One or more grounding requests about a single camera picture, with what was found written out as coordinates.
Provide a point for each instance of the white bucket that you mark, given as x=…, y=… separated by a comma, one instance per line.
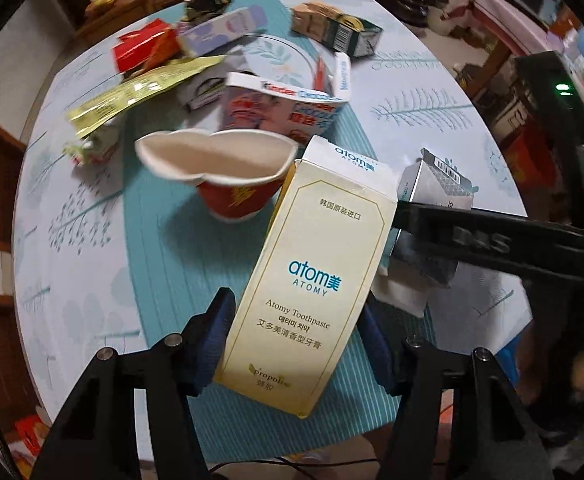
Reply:
x=447, y=22

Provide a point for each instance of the black gold foil wrapper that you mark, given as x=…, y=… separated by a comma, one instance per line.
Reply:
x=206, y=2

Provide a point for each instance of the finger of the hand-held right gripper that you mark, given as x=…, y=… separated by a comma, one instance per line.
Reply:
x=472, y=232

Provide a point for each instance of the white paper napkin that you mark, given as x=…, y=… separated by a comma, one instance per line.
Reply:
x=402, y=295

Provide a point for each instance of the lavender white box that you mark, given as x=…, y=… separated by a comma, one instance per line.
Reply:
x=221, y=30

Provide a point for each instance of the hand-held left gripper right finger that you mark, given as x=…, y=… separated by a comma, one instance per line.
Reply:
x=376, y=347

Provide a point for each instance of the small green white wrapper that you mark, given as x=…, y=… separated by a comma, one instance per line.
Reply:
x=91, y=150

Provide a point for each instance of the table with teal patterned cloth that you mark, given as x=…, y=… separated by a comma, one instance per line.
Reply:
x=121, y=260

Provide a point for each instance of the small wooden cabinet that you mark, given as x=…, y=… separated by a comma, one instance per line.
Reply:
x=136, y=10

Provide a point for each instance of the orange bucket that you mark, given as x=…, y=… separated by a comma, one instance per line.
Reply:
x=534, y=157

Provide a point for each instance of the grey box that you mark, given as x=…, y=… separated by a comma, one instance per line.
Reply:
x=432, y=180

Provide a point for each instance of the red paper cup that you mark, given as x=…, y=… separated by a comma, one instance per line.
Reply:
x=231, y=200

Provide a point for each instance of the red shiny carton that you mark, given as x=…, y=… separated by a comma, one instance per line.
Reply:
x=136, y=55

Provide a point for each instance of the fruit bowl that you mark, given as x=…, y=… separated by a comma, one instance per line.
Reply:
x=102, y=4

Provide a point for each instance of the dark green carton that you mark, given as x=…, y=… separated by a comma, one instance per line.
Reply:
x=357, y=40

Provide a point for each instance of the cream toothpaste box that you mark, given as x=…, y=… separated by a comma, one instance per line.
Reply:
x=312, y=260

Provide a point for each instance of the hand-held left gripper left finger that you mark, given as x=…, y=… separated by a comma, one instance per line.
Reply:
x=216, y=332

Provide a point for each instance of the black ceramic pot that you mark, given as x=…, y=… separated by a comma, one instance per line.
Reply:
x=413, y=5

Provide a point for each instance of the white printed chocolate box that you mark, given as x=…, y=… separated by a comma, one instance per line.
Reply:
x=272, y=110

